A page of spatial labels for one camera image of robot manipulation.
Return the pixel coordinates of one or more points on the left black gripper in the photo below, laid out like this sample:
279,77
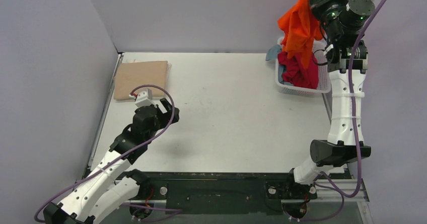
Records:
161,114

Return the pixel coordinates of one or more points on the orange t shirt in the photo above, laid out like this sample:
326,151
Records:
300,29

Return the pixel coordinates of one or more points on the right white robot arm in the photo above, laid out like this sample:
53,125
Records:
347,64

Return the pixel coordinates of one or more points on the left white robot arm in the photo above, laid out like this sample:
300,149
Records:
90,200

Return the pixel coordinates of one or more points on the white plastic laundry basket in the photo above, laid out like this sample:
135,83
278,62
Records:
324,85

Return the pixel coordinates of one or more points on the folded beige t shirt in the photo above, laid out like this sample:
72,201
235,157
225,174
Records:
134,74

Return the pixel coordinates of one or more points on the teal blue t shirt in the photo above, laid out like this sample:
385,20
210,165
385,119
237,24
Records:
273,52

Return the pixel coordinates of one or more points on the crimson red t shirt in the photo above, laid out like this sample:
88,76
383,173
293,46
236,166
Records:
292,71

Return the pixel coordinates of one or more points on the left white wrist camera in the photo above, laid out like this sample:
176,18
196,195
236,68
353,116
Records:
143,98

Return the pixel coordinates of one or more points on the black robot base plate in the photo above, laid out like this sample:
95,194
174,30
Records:
221,193

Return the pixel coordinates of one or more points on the aluminium rail frame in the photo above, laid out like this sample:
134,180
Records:
323,191

